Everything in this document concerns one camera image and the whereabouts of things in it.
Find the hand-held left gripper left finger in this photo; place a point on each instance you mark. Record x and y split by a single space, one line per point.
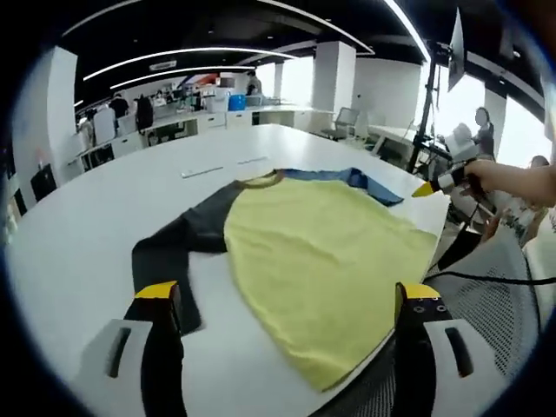
163 347

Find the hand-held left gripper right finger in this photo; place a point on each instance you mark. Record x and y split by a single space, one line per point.
417 356

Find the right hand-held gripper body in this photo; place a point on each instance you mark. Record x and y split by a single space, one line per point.
461 141

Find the yellow blue black garment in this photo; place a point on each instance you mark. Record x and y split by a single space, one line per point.
313 243

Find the person's right hand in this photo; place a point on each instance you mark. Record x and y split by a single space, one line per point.
482 169

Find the black monitor stand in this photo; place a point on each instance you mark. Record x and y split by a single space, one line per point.
427 108

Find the white desk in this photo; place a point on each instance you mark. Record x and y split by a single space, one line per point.
395 134

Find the grey mesh office chair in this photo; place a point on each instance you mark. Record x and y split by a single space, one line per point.
491 321

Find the black monitor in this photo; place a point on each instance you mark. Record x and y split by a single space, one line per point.
456 52

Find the white mesh office chair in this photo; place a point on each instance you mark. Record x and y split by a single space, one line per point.
347 121

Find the white counter with cabinets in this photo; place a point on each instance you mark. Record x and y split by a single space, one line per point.
217 121

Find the white storage box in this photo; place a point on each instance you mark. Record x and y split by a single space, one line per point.
218 101

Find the white air purifier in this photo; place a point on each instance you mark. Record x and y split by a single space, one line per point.
104 123

